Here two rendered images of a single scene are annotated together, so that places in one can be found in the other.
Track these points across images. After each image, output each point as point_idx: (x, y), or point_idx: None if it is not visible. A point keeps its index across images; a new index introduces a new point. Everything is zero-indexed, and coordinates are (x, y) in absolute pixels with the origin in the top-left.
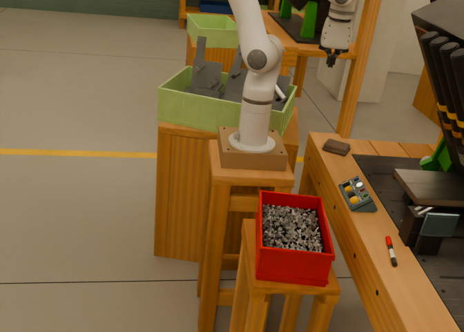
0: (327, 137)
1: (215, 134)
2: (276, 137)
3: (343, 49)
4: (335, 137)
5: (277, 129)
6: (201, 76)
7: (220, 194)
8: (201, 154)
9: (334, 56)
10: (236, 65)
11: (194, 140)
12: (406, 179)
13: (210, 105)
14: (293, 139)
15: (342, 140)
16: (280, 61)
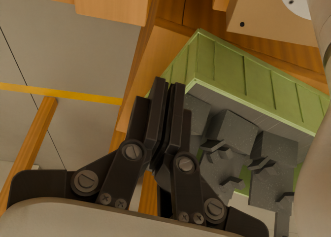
0: None
1: (295, 72)
2: None
3: (64, 200)
4: None
5: (202, 52)
6: (279, 186)
7: None
8: (308, 50)
9: (145, 149)
10: (224, 198)
11: (324, 71)
12: None
13: (312, 122)
14: (157, 45)
15: None
16: (322, 175)
